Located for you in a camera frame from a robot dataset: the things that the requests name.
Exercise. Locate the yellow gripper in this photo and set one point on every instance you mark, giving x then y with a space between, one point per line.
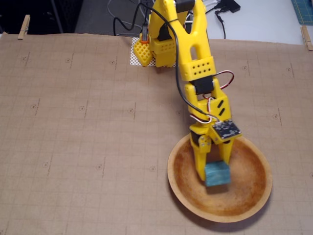
201 132

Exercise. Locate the round wooden bowl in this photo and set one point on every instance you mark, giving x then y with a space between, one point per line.
244 191

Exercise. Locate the black power adapter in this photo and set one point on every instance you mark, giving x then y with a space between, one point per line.
231 6

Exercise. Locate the grid-printed gift wrap paper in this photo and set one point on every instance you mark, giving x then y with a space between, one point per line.
97 147

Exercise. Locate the green cutting mat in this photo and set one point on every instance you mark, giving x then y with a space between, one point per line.
304 11

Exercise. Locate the wooden clothespin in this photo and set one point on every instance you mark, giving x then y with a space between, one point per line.
306 38
24 27

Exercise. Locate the blue block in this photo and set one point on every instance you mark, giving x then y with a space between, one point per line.
217 173

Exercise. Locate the yellow lattice bracket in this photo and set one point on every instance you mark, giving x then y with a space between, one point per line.
141 54

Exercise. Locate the black camera circuit board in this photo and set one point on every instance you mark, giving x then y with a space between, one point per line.
225 129

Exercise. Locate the grey metal bar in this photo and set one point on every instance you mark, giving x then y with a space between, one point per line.
56 14

